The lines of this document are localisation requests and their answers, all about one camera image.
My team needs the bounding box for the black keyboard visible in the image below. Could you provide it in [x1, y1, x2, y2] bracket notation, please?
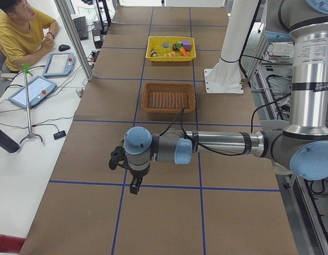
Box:
[72, 16, 89, 40]

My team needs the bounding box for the teach pendant tablet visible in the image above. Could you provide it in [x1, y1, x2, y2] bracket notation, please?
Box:
[42, 53, 76, 78]
[8, 76, 57, 109]

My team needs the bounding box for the yellow woven basket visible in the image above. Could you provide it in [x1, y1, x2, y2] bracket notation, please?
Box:
[145, 36, 196, 62]

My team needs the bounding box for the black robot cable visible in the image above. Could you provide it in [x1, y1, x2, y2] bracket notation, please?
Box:
[160, 107, 249, 157]

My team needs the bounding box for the lower teach pendant tablet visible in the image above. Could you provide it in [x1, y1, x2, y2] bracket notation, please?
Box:
[8, 76, 57, 109]

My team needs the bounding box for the toy panda figure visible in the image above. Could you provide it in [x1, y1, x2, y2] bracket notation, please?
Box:
[150, 49, 158, 57]

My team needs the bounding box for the brown wicker basket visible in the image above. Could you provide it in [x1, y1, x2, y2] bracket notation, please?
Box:
[141, 82, 196, 113]

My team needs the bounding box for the purple foam cube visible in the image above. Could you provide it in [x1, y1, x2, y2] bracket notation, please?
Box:
[182, 40, 192, 52]

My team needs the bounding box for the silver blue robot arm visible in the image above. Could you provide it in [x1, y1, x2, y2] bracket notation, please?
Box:
[122, 1, 328, 194]

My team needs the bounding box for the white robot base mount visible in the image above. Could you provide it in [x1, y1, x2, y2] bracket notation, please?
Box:
[204, 0, 261, 94]

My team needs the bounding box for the small black device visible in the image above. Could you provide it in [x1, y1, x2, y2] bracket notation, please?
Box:
[53, 130, 66, 140]

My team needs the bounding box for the person in yellow shirt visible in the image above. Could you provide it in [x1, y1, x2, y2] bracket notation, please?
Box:
[0, 1, 59, 73]

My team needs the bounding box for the black cylinder bottle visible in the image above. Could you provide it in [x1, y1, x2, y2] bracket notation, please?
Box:
[0, 130, 20, 153]

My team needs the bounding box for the toy carrot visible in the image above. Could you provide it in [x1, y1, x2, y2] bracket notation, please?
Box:
[179, 47, 188, 57]

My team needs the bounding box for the black computer mouse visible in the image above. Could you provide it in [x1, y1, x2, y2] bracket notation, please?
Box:
[58, 44, 71, 52]

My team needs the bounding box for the aluminium frame post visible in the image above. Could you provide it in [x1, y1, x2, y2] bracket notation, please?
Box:
[54, 0, 93, 81]

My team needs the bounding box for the metal stand with green clip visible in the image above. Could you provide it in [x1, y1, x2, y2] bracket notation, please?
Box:
[19, 64, 44, 150]

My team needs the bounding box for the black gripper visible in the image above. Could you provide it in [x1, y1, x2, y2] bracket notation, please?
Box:
[130, 169, 149, 194]

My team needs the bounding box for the toy croissant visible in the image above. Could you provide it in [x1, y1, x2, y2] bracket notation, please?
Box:
[164, 51, 176, 57]

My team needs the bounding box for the upper teach pendant tablet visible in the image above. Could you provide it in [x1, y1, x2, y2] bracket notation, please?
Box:
[42, 53, 76, 78]

